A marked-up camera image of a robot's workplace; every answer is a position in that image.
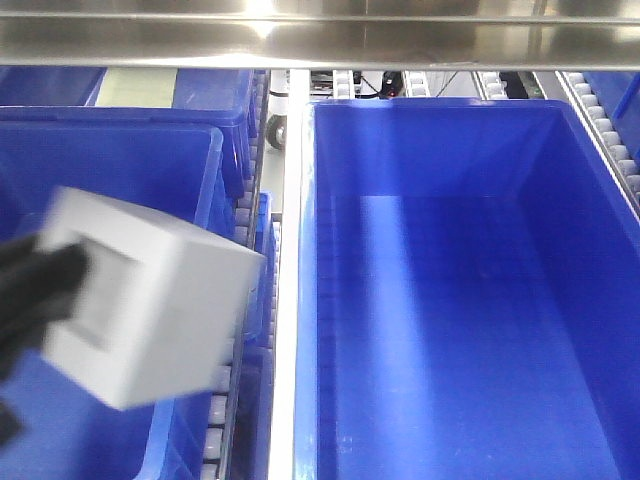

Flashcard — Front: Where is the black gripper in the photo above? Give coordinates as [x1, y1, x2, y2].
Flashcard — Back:
[1, 235, 90, 383]

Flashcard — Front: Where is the gray hollow cube base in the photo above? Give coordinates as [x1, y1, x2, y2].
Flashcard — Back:
[39, 187, 263, 410]

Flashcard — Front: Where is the blue bin on left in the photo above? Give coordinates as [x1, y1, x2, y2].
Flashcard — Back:
[1, 121, 225, 479]

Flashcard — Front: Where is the large blue target bin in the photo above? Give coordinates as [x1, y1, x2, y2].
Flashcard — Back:
[294, 98, 639, 479]

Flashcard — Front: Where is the white roller conveyor track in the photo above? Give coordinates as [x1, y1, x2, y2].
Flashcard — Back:
[199, 139, 266, 480]

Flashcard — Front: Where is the steel shelf beam overhead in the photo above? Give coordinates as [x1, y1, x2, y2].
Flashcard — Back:
[1, 1, 639, 70]

